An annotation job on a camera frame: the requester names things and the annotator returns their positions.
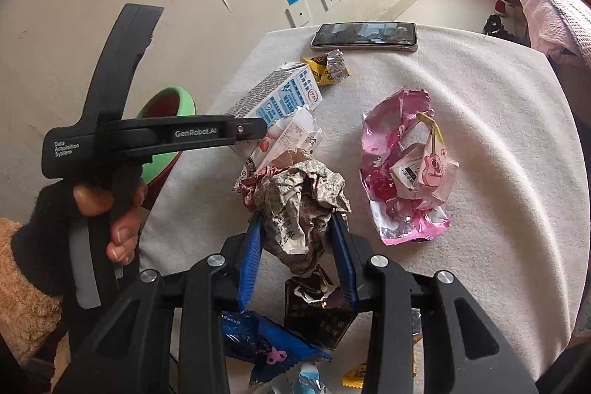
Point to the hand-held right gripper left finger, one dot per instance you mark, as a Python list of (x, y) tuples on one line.
[(251, 258)]

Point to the black snack packet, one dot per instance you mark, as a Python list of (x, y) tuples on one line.
[(318, 324)]

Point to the white and blue milk carton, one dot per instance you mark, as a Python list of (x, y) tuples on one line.
[(277, 94)]

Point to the white wrapper with red print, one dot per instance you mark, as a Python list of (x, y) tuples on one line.
[(288, 140)]

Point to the red shoe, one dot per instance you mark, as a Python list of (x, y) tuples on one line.
[(504, 1)]

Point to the light blue wrapper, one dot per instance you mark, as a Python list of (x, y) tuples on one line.
[(307, 380)]

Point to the person's left forearm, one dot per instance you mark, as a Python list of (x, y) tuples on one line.
[(23, 306)]

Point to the small yellow wrapper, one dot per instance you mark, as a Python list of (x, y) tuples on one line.
[(354, 377)]

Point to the yellow and black candy wrapper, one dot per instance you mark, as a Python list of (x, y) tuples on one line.
[(325, 68)]

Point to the green and red basin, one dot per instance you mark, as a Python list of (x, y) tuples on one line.
[(161, 165)]

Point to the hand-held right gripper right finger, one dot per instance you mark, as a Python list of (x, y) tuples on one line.
[(344, 258)]

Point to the black shoes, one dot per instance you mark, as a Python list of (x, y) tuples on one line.
[(496, 25)]

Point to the person's left hand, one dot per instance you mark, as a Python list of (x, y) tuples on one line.
[(124, 214)]

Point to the small pink guitar packet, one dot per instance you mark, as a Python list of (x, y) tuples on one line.
[(429, 163)]

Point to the pink foil snack bag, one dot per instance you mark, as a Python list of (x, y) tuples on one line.
[(392, 135)]

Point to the smartphone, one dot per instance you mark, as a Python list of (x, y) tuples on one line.
[(364, 36)]

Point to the white table cloth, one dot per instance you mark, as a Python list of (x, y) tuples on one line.
[(489, 144)]

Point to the blue snack packet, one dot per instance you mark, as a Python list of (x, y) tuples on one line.
[(277, 348)]

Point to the white blank wall plate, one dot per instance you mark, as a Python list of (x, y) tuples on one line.
[(298, 16)]

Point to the pink blanket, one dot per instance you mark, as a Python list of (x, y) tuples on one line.
[(549, 6)]

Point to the grey printed wrapper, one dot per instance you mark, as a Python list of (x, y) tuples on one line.
[(300, 200)]

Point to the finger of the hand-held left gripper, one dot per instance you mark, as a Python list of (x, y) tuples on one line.
[(249, 129)]

